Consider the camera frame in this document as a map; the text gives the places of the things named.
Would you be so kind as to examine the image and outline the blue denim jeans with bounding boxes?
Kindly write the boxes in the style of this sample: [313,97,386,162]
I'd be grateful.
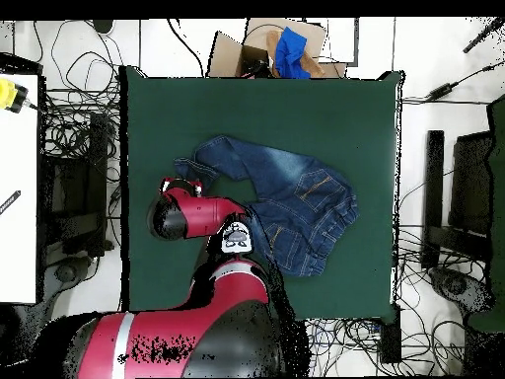
[173,134,360,277]

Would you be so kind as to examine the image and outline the black chair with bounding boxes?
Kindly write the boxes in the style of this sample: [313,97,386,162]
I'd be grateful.
[38,112,115,265]

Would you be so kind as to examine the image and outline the dark green table cloth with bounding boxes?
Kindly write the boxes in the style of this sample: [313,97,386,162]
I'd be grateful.
[118,64,407,324]

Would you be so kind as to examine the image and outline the brown cardboard box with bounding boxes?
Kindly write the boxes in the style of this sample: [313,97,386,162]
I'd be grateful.
[206,17,348,79]

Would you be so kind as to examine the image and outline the black marker pen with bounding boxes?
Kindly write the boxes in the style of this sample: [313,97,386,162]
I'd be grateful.
[0,189,22,216]

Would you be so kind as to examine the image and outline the white side table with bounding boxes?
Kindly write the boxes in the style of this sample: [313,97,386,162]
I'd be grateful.
[0,73,39,304]

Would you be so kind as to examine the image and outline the dark grey round object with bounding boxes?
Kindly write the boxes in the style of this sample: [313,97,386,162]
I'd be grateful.
[92,19,115,36]

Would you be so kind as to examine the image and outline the bright blue cloth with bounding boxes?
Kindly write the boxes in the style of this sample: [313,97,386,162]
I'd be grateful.
[273,26,313,79]

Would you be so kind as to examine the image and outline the yellow and black tool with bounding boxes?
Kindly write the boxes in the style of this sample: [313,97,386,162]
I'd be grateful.
[0,77,30,114]

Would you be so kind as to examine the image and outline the tan brown cloth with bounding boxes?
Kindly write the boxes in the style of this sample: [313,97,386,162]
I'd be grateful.
[265,30,327,79]

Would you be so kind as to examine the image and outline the black power strip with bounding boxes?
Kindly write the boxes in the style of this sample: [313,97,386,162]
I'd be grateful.
[379,303,402,364]

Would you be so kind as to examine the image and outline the green cloth on side table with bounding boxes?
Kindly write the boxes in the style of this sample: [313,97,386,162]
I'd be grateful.
[467,94,505,333]

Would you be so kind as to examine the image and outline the black rod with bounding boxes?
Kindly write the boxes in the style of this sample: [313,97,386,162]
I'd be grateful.
[463,17,504,54]

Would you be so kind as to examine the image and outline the black cable tangle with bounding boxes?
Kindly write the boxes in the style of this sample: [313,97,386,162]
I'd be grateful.
[33,19,123,159]
[307,224,474,376]

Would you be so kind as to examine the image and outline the white board with dark frame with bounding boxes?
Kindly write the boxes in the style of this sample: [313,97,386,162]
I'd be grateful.
[305,17,360,67]

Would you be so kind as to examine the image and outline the black power adapter with cable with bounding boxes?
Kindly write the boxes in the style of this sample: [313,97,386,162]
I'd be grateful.
[425,58,505,101]

